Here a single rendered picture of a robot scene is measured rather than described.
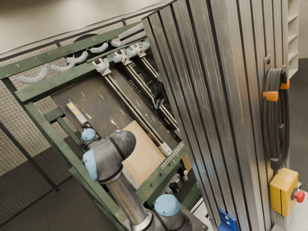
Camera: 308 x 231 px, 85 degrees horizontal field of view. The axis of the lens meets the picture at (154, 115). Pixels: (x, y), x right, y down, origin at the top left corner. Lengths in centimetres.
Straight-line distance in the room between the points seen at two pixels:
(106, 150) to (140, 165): 95
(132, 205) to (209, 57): 66
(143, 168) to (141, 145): 22
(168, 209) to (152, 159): 85
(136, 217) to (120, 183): 18
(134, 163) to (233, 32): 141
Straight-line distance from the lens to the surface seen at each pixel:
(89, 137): 110
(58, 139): 153
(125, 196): 79
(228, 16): 36
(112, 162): 71
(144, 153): 166
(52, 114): 169
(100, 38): 246
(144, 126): 167
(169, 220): 93
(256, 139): 51
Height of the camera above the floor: 199
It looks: 25 degrees down
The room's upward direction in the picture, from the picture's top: 22 degrees counter-clockwise
